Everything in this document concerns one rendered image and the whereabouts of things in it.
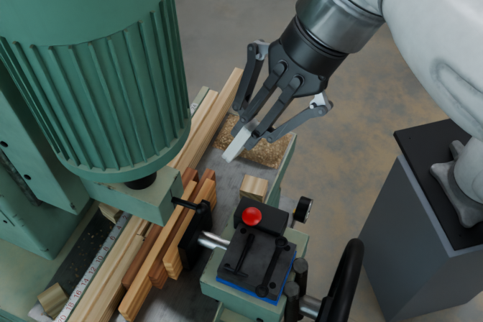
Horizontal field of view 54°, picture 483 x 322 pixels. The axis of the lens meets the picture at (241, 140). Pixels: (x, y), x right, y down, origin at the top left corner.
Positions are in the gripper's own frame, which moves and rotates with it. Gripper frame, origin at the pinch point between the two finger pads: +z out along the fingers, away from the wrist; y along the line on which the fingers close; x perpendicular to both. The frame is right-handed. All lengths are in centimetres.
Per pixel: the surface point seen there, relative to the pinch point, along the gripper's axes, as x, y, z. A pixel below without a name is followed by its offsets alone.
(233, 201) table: -11.1, -3.8, 21.4
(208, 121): -19.0, 10.9, 18.3
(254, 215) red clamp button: -1.1, -8.4, 10.1
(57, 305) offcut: 15.4, 5.7, 43.4
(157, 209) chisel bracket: 8.2, 2.4, 13.6
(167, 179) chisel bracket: 4.5, 4.7, 11.7
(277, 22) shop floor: -174, 53, 72
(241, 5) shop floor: -175, 76, 79
